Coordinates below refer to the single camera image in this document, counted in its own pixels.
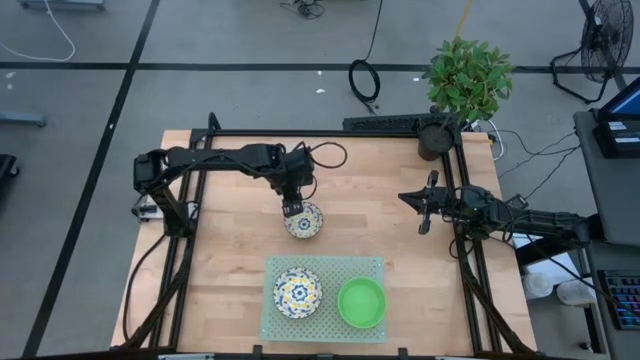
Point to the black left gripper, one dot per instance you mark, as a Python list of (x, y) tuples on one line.
[(295, 172)]

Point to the gray desk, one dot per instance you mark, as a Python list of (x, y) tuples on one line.
[(615, 200), (600, 340)]

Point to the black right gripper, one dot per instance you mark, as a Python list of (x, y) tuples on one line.
[(435, 202)]

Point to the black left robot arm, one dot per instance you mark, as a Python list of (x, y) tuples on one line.
[(210, 156)]

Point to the potted plant in black pot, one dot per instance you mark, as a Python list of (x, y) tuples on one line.
[(467, 80)]

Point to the black caster foot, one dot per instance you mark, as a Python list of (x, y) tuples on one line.
[(7, 167)]

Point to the black standing fan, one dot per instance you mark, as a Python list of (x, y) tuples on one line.
[(607, 40)]

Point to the black equipment box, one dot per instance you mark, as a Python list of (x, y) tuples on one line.
[(380, 123)]

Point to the white plastic cup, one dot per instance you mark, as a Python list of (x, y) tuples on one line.
[(537, 286), (575, 292)]

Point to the black laptop computer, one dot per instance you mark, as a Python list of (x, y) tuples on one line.
[(615, 140)]

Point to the pale green perforated metal shelf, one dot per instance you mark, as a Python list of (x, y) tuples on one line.
[(330, 325)]

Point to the yellow bowl with patterned inside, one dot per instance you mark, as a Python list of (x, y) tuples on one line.
[(307, 227), (297, 293)]

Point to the black desk support bar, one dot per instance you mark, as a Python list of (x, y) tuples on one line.
[(535, 252)]

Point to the backlit black keyboard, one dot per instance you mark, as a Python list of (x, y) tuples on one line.
[(622, 300)]

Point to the green plastic bowl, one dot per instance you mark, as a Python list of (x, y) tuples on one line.
[(362, 303)]

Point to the white paper sheet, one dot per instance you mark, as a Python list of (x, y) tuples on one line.
[(555, 265)]

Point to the gray table foot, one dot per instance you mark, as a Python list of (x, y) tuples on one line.
[(60, 4), (22, 119)]

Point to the black aluminium rig frame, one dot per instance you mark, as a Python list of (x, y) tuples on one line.
[(320, 133)]

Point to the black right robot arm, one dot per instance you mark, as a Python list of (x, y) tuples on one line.
[(540, 220)]

